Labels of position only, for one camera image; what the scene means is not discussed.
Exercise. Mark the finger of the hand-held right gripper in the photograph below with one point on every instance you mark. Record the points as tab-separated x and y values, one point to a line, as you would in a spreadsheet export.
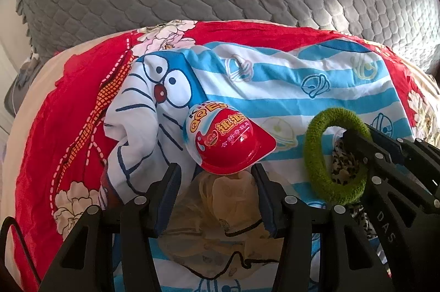
405	151
361	144

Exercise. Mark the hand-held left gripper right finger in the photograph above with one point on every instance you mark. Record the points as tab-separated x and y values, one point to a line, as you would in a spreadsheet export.
266	202

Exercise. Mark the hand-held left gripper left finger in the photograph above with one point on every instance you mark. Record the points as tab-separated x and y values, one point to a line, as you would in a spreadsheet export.
168	196

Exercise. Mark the leopard print scrunchie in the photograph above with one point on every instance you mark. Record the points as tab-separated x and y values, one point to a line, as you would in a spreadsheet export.
343	165

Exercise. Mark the green fuzzy scrunchie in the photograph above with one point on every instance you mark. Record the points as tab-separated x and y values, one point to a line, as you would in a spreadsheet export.
316	158

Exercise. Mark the red white toy egg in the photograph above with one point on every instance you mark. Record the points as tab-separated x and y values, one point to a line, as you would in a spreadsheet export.
227	144

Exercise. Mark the blue striped cartoon cloth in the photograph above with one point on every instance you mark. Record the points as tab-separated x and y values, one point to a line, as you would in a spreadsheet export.
275	79

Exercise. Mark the red floral blanket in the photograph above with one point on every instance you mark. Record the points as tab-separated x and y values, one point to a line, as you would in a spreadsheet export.
20	141
68	106

